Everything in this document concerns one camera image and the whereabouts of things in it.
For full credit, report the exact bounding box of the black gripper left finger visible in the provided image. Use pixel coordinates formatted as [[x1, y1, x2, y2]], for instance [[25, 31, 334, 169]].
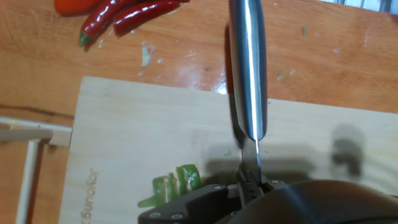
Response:
[[138, 179, 261, 224]]

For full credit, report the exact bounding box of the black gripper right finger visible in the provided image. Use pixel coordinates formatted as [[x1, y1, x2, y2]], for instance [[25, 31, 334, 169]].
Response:
[[261, 178, 289, 192]]

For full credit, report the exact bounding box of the steel cleaver knife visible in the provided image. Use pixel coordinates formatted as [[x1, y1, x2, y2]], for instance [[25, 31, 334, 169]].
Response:
[[228, 0, 268, 185]]

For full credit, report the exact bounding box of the dark red chili pepper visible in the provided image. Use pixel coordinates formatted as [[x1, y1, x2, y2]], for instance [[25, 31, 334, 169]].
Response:
[[78, 0, 141, 47], [113, 0, 190, 37]]

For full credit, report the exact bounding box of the orange red chili pepper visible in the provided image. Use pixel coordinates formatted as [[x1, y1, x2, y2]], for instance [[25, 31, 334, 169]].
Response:
[[54, 0, 102, 15]]

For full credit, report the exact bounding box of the light wooden cutting board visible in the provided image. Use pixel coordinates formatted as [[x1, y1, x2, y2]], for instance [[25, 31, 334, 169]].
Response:
[[58, 76, 398, 224]]

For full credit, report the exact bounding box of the pale vegetable scrap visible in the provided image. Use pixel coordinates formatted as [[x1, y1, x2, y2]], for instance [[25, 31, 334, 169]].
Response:
[[141, 42, 154, 68]]

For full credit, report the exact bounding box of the large glossy wooden board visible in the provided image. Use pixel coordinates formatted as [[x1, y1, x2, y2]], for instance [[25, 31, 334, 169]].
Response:
[[0, 0, 398, 224]]

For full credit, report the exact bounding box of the wooden peg dish rack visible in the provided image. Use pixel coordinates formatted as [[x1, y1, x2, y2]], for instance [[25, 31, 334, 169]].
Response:
[[0, 115, 73, 224]]

